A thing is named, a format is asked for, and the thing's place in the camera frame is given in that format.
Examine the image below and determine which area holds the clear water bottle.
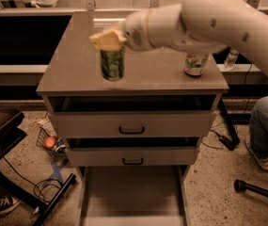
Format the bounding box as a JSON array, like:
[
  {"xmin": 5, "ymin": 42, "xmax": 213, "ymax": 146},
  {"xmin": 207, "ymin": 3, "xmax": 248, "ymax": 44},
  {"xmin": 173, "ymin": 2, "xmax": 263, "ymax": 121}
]
[{"xmin": 224, "ymin": 49, "xmax": 239, "ymax": 71}]

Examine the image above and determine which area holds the white green soda can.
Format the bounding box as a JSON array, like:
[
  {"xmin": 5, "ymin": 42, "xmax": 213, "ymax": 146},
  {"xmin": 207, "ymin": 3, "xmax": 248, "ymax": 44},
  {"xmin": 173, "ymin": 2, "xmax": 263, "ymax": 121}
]
[{"xmin": 184, "ymin": 53, "xmax": 208, "ymax": 76}]

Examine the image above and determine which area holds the red apple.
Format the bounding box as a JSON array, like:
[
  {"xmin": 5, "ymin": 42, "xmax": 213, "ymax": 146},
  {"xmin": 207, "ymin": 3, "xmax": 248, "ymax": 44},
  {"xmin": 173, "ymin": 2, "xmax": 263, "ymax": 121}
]
[{"xmin": 43, "ymin": 137, "xmax": 57, "ymax": 150}]

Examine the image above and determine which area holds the dark green can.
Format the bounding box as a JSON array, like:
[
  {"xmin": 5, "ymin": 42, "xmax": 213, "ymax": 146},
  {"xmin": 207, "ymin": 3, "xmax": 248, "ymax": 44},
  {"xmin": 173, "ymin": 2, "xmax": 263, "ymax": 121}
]
[{"xmin": 100, "ymin": 47, "xmax": 125, "ymax": 81}]

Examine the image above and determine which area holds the blue tape cross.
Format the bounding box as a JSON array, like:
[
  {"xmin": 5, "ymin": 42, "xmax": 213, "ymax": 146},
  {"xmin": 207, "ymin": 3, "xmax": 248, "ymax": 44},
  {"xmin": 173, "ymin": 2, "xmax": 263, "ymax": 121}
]
[{"xmin": 43, "ymin": 159, "xmax": 69, "ymax": 186}]

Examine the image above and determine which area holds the black cable on floor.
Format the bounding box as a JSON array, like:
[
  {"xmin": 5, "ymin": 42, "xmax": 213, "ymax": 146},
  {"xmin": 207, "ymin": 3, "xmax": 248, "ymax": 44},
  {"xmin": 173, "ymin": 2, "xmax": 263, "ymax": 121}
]
[{"xmin": 2, "ymin": 155, "xmax": 66, "ymax": 205}]

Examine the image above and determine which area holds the black white sneaker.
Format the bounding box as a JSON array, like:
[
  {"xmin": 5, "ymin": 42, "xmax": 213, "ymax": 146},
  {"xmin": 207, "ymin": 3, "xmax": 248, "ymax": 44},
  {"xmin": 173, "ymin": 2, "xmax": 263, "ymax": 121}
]
[{"xmin": 0, "ymin": 195, "xmax": 21, "ymax": 215}]

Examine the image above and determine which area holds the top grey drawer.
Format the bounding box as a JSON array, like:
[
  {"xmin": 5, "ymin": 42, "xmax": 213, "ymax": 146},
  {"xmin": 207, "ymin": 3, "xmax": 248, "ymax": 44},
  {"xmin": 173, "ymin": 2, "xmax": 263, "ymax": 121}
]
[{"xmin": 48, "ymin": 94, "xmax": 217, "ymax": 139}]

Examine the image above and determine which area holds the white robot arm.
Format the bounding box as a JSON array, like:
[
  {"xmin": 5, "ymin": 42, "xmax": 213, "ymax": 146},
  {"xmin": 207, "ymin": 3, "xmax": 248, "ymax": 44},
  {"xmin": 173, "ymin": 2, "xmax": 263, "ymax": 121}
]
[{"xmin": 89, "ymin": 0, "xmax": 268, "ymax": 76}]

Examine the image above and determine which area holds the black pole right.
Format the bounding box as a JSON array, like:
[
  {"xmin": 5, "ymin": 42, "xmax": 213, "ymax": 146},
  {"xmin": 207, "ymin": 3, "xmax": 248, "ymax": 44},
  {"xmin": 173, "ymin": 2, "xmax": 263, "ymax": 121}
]
[{"xmin": 234, "ymin": 180, "xmax": 268, "ymax": 198}]

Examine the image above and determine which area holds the wire basket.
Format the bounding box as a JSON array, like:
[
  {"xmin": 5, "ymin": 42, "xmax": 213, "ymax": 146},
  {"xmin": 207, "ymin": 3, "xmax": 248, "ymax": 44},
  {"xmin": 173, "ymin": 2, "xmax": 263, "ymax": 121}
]
[{"xmin": 37, "ymin": 129, "xmax": 66, "ymax": 158}]

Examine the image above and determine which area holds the bottom open grey drawer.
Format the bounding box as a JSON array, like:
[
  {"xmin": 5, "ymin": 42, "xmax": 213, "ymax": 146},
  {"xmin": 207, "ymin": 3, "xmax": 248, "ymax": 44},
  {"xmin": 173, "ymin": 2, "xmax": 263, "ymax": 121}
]
[{"xmin": 76, "ymin": 166, "xmax": 189, "ymax": 226}]

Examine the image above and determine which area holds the person leg in jeans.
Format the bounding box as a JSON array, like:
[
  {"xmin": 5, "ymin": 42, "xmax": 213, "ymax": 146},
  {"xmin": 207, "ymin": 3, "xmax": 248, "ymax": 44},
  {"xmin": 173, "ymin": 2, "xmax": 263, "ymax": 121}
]
[{"xmin": 249, "ymin": 96, "xmax": 268, "ymax": 159}]

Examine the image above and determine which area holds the black stand leg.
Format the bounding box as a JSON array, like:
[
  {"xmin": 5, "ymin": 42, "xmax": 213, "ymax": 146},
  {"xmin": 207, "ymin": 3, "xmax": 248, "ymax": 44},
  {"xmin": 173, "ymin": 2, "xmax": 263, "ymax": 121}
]
[
  {"xmin": 218, "ymin": 100, "xmax": 240, "ymax": 151},
  {"xmin": 32, "ymin": 173, "xmax": 76, "ymax": 226}
]

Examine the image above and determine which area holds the middle grey drawer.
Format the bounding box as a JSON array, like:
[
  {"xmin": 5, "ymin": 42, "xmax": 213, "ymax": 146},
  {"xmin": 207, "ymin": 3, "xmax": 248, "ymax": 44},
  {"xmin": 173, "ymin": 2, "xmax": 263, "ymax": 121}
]
[{"xmin": 66, "ymin": 137, "xmax": 198, "ymax": 167}]

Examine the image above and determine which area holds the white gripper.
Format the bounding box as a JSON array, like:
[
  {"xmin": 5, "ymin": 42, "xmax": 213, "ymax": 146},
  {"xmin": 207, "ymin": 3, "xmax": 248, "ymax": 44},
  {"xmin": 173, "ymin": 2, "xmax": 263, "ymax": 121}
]
[{"xmin": 89, "ymin": 10, "xmax": 152, "ymax": 51}]

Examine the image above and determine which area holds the grey drawer cabinet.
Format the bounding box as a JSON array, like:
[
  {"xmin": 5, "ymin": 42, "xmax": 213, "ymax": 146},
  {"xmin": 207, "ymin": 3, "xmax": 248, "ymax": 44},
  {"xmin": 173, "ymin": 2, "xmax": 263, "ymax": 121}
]
[{"xmin": 36, "ymin": 10, "xmax": 230, "ymax": 226}]

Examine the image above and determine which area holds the black stand leg right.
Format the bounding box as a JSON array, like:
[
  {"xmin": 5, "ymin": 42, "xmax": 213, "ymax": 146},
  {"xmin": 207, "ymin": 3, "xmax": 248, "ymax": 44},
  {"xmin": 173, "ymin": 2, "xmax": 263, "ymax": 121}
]
[{"xmin": 218, "ymin": 100, "xmax": 240, "ymax": 151}]

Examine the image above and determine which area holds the black stand leg left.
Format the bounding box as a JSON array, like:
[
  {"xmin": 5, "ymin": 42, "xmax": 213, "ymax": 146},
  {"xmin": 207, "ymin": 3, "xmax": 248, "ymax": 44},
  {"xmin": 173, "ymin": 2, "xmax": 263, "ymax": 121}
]
[{"xmin": 32, "ymin": 173, "xmax": 76, "ymax": 226}]

